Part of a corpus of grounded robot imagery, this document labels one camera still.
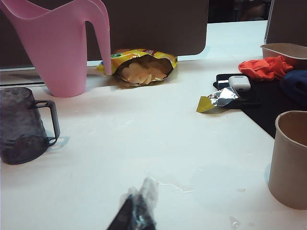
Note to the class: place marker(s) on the plastic-wrapped black right gripper left finger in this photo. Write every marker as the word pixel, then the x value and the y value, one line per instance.
pixel 127 215

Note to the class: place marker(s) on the plastic-wrapped black right gripper right finger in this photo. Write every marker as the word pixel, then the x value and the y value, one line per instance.
pixel 146 215

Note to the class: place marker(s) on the beige paper cup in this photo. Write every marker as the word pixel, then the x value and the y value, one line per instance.
pixel 285 167

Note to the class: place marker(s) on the yellow foil wrapper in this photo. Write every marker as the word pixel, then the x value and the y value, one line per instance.
pixel 220 100

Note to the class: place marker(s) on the open yellow chip bag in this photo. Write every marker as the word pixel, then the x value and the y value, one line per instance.
pixel 124 60

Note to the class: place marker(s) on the white earbuds case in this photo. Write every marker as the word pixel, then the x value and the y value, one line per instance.
pixel 239 85

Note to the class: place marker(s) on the black mat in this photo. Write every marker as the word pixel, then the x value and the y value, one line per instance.
pixel 275 112

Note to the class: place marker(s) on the pink plastic watering can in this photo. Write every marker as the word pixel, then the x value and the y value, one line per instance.
pixel 60 60

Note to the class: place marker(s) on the orange cloth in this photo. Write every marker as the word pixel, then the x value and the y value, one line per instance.
pixel 261 68

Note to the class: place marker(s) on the wide brown desk partition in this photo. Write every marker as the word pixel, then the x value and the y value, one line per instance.
pixel 156 24

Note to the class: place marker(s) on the dark blue cloth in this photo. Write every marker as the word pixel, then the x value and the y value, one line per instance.
pixel 295 86

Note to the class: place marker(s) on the narrow brown desk partition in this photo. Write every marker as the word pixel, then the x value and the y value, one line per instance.
pixel 287 21

